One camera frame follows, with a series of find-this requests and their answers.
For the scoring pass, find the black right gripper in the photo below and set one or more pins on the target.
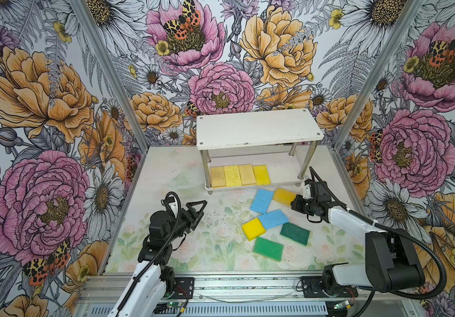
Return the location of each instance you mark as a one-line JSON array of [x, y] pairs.
[[305, 204]]

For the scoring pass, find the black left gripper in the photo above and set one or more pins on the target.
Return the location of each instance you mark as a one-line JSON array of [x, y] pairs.
[[185, 216]]

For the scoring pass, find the tan beige sponge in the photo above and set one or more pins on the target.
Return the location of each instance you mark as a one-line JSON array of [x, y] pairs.
[[218, 177]]

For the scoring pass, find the pale yellow porous sponge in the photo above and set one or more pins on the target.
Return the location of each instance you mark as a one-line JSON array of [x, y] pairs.
[[232, 176]]

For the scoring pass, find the small blue sponge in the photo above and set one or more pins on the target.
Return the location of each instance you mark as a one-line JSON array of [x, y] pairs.
[[261, 201]]

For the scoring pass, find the yellow sponge green underside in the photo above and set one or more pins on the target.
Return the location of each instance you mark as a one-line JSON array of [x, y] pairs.
[[261, 175]]

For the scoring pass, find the white two-tier shelf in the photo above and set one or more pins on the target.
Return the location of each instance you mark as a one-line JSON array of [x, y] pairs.
[[284, 141]]

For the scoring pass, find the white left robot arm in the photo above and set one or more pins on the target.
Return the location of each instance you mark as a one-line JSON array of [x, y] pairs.
[[153, 278]]

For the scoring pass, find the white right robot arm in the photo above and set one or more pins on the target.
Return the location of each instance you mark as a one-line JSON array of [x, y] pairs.
[[390, 264]]

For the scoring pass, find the dark green sponge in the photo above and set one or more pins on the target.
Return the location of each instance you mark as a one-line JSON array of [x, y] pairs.
[[295, 233]]

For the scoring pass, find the light blue sponge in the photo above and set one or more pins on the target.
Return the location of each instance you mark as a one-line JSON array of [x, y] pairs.
[[273, 219]]

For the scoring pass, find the bright yellow sponge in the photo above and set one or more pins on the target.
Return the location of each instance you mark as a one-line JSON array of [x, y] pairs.
[[253, 229]]

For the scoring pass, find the green circuit board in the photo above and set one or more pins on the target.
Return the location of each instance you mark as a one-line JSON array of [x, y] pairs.
[[169, 305]]

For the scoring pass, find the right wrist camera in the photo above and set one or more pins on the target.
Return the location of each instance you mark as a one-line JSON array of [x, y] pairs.
[[307, 191]]

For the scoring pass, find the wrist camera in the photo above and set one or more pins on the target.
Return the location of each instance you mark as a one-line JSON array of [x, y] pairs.
[[307, 191], [174, 207]]

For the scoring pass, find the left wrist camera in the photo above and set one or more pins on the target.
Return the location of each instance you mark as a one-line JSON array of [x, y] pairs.
[[174, 207]]

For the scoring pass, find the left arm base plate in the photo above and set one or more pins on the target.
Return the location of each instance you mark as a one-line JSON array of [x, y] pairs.
[[183, 289]]

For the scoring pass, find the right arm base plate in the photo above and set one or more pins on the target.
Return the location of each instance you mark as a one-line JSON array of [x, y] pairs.
[[315, 287]]

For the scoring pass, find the white vented cable duct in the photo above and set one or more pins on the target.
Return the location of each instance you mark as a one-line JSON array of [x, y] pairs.
[[257, 309]]

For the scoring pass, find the aluminium front rail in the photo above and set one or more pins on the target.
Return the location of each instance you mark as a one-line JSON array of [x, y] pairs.
[[210, 286]]

